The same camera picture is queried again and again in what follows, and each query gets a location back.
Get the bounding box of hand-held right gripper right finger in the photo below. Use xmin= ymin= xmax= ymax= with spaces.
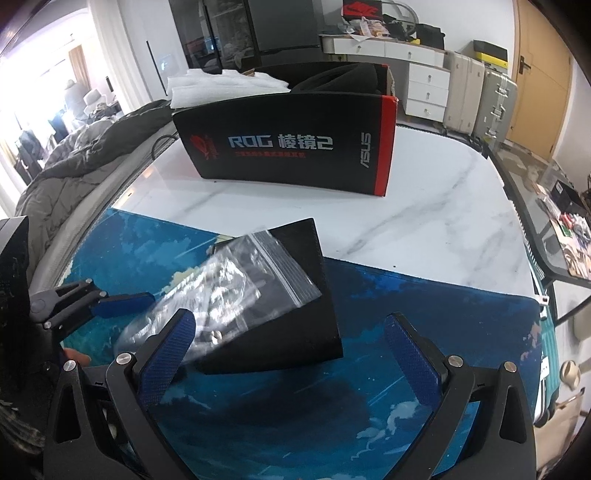
xmin=385 ymin=312 xmax=537 ymax=480

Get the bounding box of glass side table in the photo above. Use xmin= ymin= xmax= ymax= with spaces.
xmin=488 ymin=148 xmax=591 ymax=319

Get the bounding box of black cardboard box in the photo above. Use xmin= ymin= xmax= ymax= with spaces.
xmin=172 ymin=62 xmax=399 ymax=198

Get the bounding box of clear zip bag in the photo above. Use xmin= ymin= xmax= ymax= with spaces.
xmin=113 ymin=230 xmax=323 ymax=365

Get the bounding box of clear snack bag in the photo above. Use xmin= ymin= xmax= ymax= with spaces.
xmin=360 ymin=18 xmax=389 ymax=38

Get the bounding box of person's left hand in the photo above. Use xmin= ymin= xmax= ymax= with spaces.
xmin=60 ymin=347 xmax=92 ymax=367

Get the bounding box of pile of assorted small packets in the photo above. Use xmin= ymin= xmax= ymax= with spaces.
xmin=536 ymin=185 xmax=591 ymax=280

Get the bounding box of grey puffer jacket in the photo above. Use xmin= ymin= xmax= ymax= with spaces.
xmin=14 ymin=99 xmax=178 ymax=222

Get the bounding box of blue desk mat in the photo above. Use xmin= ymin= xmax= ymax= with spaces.
xmin=62 ymin=208 xmax=561 ymax=480

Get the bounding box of red and black shoe box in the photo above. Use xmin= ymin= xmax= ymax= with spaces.
xmin=342 ymin=0 xmax=382 ymax=21

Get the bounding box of yellow and black box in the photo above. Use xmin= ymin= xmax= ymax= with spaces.
xmin=473 ymin=39 xmax=514 ymax=70

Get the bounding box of black cable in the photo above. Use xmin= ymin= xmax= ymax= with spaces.
xmin=148 ymin=133 xmax=180 ymax=160

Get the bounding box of dark glass cabinet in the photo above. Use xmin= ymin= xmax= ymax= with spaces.
xmin=168 ymin=0 xmax=259 ymax=73

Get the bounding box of black foam piece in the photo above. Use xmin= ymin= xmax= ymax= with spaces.
xmin=293 ymin=65 xmax=386 ymax=95

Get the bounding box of silver suitcase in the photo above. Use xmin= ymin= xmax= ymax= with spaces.
xmin=480 ymin=65 xmax=518 ymax=145

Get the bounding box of white dresser with drawers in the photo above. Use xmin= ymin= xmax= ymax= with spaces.
xmin=320 ymin=33 xmax=451 ymax=121

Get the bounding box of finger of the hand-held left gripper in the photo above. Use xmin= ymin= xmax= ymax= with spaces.
xmin=28 ymin=279 xmax=155 ymax=334

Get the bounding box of dark grey refrigerator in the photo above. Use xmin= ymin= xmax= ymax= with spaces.
xmin=249 ymin=0 xmax=324 ymax=54

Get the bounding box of black square bag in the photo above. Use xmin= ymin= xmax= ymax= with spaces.
xmin=416 ymin=23 xmax=446 ymax=49

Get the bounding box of wooden door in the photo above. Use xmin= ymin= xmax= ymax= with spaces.
xmin=505 ymin=0 xmax=573 ymax=160

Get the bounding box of white woven basket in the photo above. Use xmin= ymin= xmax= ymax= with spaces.
xmin=165 ymin=68 xmax=293 ymax=112

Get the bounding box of small black open box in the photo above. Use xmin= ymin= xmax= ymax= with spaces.
xmin=549 ymin=181 xmax=588 ymax=214

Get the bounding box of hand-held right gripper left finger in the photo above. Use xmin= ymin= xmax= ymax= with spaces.
xmin=44 ymin=308 xmax=199 ymax=480

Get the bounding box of beige suitcase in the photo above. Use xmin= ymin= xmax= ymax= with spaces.
xmin=444 ymin=51 xmax=485 ymax=134

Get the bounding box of oval mirror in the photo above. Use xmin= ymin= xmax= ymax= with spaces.
xmin=383 ymin=0 xmax=420 ymax=25

